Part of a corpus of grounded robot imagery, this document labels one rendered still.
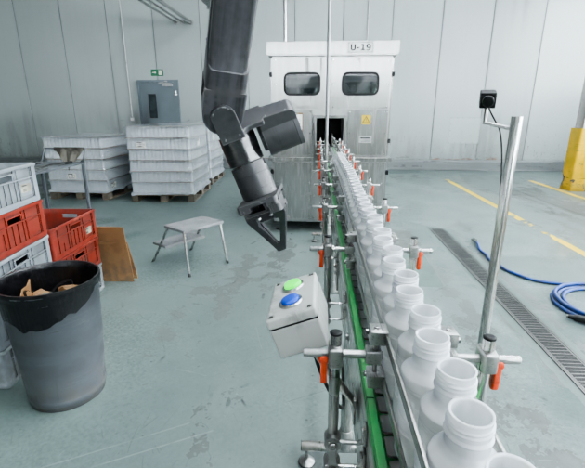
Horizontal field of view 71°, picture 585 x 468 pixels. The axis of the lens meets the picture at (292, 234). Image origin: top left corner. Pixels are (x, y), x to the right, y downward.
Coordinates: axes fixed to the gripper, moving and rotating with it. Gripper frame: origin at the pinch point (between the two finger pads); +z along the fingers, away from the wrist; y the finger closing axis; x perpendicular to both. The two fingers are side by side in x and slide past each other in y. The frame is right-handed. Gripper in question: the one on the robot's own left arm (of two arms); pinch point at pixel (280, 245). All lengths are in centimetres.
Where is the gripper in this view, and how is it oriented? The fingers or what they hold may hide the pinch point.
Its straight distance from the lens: 68.6
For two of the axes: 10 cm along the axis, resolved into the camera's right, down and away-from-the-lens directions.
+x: -9.3, 3.2, 1.6
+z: 3.5, 9.0, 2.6
